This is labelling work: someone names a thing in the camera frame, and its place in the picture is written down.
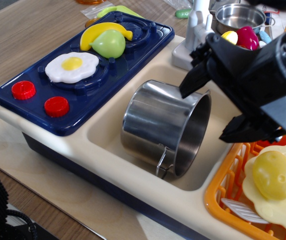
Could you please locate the yellow toy potato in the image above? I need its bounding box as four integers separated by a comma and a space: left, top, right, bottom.
252, 150, 286, 201

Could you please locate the yellow toy corn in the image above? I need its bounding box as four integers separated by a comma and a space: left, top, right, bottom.
221, 30, 238, 45

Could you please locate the magenta toy vegetable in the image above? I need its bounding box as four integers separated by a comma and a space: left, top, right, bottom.
236, 26, 259, 51

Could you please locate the orange dish rack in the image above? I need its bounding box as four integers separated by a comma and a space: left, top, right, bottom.
204, 140, 286, 240

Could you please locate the small steel saucepan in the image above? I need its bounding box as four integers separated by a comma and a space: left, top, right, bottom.
215, 3, 275, 34

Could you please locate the grey toy faucet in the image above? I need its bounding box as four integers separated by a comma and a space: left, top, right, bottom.
172, 0, 214, 71

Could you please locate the green toy cutting board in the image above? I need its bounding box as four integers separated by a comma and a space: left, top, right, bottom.
97, 5, 143, 18

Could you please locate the red stove knob right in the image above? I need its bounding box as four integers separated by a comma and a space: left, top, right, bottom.
44, 96, 70, 118

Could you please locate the cream flower-shaped plate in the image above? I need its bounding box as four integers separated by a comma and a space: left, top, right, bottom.
242, 145, 286, 228

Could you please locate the toy fried egg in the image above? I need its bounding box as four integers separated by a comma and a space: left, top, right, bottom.
45, 52, 100, 84

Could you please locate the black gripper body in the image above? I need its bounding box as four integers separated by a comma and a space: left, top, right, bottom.
191, 32, 286, 118

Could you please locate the red stove knob left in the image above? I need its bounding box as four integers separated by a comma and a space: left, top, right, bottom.
11, 80, 36, 100

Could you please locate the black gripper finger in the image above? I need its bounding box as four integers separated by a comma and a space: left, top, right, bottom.
219, 114, 286, 143
179, 61, 211, 99

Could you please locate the green toy pear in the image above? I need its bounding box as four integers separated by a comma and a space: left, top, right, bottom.
90, 29, 126, 59

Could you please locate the clear plastic bag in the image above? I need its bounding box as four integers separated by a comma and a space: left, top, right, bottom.
81, 1, 114, 19

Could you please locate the red stove knob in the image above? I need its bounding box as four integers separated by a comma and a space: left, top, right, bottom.
11, 80, 36, 100
44, 96, 70, 118

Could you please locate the blue toy stove top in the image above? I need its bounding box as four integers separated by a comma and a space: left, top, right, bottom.
0, 11, 175, 136

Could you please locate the green toy pea pod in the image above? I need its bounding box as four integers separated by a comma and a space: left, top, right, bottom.
175, 8, 191, 19

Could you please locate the white toy spatula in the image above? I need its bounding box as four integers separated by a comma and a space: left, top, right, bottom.
221, 198, 269, 224

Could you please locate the yellow toy banana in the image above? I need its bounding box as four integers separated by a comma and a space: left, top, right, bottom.
80, 22, 133, 51

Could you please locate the cream toy kitchen sink unit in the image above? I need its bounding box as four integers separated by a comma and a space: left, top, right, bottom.
0, 36, 252, 240

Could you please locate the orange cup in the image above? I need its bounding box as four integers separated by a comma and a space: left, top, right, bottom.
76, 0, 105, 5

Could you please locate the black braided cable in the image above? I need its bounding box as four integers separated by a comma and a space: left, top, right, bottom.
6, 209, 38, 240

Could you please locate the stainless steel pot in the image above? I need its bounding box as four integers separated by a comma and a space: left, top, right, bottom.
121, 80, 211, 178

